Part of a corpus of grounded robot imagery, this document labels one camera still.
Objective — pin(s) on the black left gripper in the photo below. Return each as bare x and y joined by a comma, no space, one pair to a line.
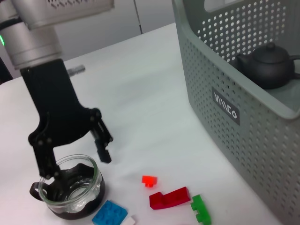
56,105

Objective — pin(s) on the long dark red toy brick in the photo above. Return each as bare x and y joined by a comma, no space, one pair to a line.
168,199

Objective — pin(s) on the white toy brick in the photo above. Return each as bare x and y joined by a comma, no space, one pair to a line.
130,221

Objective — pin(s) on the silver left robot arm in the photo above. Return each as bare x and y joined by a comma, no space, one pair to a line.
35,47

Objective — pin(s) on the green toy brick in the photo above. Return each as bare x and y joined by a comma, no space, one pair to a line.
201,209

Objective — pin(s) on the blue flat toy plate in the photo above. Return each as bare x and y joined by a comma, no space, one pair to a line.
109,214

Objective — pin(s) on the glass teacup with black holder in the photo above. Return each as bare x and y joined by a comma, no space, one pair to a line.
75,206

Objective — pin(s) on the small red toy brick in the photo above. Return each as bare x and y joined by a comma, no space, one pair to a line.
148,180

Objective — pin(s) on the grey perforated storage basket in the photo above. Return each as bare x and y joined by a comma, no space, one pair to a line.
234,152

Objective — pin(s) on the dark clay teapot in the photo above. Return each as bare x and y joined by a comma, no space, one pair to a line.
267,65

